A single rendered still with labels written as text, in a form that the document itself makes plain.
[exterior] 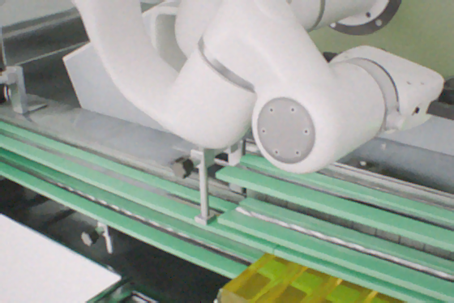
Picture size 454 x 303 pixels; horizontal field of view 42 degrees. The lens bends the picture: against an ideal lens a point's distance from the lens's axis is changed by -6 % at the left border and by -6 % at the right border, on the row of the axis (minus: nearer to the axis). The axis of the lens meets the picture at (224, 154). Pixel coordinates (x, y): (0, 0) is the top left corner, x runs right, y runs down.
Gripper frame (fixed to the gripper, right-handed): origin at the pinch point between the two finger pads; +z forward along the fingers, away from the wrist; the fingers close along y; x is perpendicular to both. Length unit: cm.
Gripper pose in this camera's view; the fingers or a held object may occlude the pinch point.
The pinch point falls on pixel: (413, 76)
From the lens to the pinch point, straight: 70.8
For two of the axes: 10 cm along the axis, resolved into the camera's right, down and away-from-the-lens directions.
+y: -7.8, -4.0, 4.7
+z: 5.9, -2.5, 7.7
